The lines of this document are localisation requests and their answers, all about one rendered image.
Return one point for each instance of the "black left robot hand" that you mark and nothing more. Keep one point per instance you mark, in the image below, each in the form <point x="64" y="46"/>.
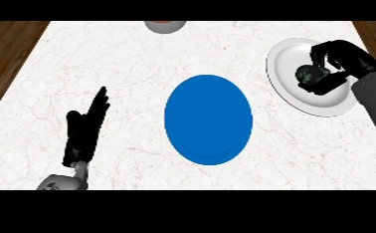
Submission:
<point x="85" y="131"/>

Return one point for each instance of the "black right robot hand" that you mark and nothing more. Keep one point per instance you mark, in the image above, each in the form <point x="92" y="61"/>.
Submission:
<point x="343" y="57"/>

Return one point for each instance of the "dark eggplant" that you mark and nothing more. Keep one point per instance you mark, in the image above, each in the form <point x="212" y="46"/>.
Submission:
<point x="311" y="73"/>

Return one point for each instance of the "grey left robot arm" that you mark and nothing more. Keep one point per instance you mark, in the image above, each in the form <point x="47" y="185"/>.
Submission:
<point x="69" y="181"/>

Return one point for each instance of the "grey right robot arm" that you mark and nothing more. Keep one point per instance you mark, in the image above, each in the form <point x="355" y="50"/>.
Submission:
<point x="368" y="94"/>

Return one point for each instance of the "white plate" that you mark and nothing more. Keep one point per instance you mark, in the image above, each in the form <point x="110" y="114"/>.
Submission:
<point x="294" y="77"/>

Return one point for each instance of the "blue plate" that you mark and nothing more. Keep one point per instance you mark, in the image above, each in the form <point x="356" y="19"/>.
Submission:
<point x="209" y="119"/>

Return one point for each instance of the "grey bowl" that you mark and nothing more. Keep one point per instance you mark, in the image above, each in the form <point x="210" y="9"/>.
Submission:
<point x="166" y="27"/>

